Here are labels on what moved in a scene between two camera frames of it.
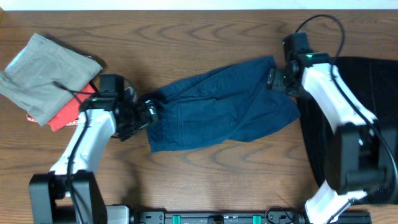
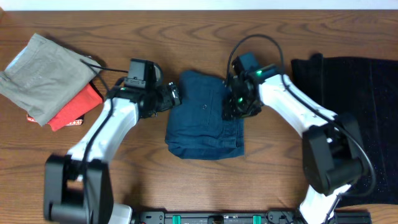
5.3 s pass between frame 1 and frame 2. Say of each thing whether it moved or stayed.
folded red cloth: stayed
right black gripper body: moved
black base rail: stayed
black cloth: stayed
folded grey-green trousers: stayed
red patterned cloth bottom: stayed
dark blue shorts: moved
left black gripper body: moved
